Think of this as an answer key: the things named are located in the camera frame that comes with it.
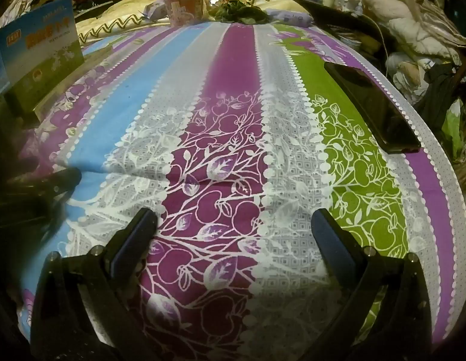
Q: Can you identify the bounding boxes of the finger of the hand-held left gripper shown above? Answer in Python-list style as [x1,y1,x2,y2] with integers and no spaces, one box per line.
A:
[0,196,66,234]
[15,167,83,202]

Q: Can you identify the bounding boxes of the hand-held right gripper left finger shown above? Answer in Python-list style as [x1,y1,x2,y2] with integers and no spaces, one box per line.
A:
[29,207,163,361]

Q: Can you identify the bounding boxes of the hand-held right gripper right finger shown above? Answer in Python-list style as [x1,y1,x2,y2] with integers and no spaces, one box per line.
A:
[312,208,433,354]

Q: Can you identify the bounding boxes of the blue and green carton box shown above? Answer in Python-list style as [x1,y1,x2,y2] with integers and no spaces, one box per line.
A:
[0,0,87,126]

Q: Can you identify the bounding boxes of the black smartphone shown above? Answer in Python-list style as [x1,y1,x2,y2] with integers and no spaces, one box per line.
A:
[324,61,421,154]

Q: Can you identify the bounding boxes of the green plastic bag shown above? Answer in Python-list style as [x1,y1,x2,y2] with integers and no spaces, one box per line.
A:
[441,100,466,159]

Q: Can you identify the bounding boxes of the yellow zigzag quilt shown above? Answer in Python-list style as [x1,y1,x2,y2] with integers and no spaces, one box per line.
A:
[73,0,305,44]

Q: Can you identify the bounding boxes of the pale plastic bag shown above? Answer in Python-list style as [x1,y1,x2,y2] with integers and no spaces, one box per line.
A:
[143,0,169,21]

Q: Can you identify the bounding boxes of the pink paper cup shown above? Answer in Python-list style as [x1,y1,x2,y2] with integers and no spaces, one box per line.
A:
[164,0,211,27]

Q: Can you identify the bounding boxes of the dark bedside table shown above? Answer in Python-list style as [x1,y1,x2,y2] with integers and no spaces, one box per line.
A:
[293,0,387,72]

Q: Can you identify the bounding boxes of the purple tissue packet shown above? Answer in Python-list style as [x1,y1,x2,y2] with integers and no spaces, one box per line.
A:
[263,8,316,27]

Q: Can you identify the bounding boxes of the heap of pale bedding clothes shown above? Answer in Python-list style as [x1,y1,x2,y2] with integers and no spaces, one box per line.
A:
[361,0,466,166]

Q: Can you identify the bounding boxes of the leafy green vegetable bunch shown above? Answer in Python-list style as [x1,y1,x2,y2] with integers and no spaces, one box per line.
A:
[216,0,271,24]

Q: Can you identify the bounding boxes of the white cable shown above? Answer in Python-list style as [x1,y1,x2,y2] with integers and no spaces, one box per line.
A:
[353,13,391,79]

